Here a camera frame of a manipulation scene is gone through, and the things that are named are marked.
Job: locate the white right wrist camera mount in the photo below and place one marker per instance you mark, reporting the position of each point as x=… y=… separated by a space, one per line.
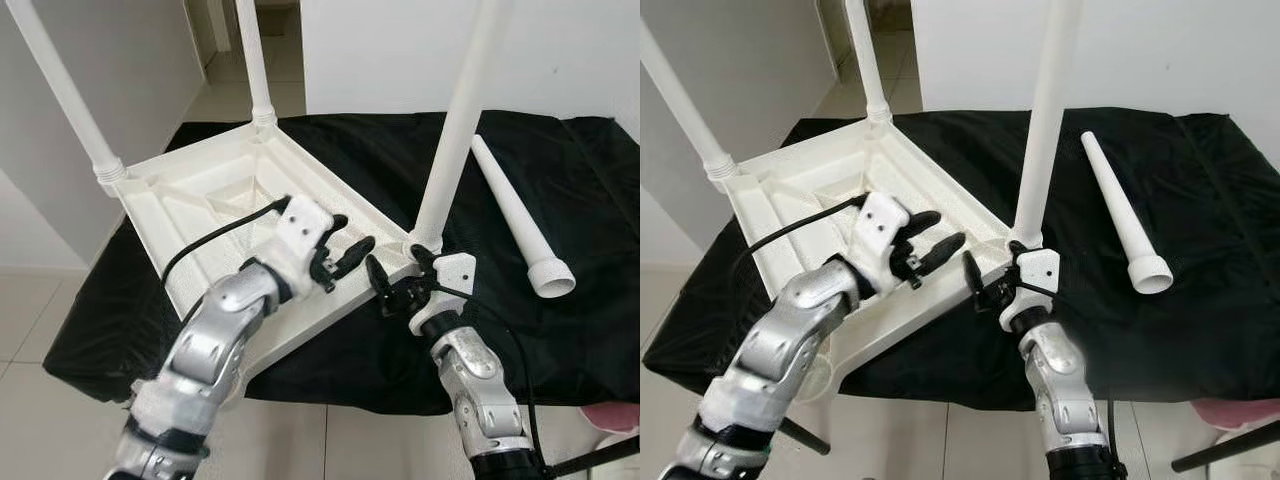
x=1035 y=285
x=447 y=290

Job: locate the black metal stand leg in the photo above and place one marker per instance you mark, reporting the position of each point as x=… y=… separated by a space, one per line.
x=805 y=437

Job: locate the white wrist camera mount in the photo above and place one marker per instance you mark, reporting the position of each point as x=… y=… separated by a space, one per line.
x=447 y=290
x=300 y=240
x=1035 y=285
x=880 y=235

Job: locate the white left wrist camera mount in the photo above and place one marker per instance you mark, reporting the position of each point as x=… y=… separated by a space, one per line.
x=880 y=235
x=300 y=240

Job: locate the black table cloth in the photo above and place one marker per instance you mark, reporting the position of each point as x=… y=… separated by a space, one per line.
x=580 y=330
x=1200 y=330

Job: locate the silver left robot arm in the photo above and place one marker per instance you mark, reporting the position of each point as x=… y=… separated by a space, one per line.
x=210 y=350
x=790 y=340

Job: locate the pink seat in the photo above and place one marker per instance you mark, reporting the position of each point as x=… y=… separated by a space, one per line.
x=612 y=417
x=1240 y=413

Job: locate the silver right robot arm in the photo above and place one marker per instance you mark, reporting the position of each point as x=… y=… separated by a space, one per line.
x=480 y=390
x=1065 y=390

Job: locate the black metal bar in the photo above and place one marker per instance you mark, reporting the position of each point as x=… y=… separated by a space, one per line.
x=1230 y=445
x=600 y=457

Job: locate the beige door frame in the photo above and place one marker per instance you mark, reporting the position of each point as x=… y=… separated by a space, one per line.
x=210 y=25

